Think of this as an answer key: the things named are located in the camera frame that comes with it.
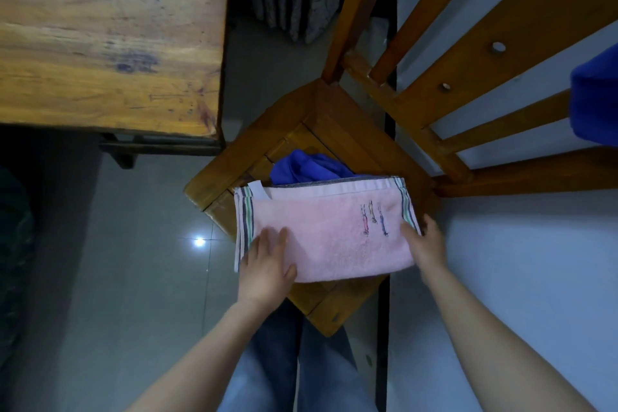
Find person's left hand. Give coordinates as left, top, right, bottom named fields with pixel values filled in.
left=236, top=227, right=298, bottom=311

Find person's left forearm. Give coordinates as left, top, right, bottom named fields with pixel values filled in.
left=126, top=298, right=276, bottom=412

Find wooden slat-back chair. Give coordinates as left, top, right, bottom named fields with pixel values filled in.
left=183, top=0, right=618, bottom=338

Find person's right hand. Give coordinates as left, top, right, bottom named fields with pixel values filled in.
left=399, top=213, right=450, bottom=285

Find pink striped towel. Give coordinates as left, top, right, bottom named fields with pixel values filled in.
left=233, top=176, right=424, bottom=284

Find person's blue jeans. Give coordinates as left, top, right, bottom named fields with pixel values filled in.
left=217, top=300, right=377, bottom=412

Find blue towel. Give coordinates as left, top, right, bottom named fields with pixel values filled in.
left=569, top=42, right=618, bottom=147
left=268, top=149, right=382, bottom=187

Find person's right forearm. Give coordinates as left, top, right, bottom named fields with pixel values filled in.
left=420, top=264, right=597, bottom=412

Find wooden folding table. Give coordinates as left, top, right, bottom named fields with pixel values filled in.
left=0, top=0, right=234, bottom=170

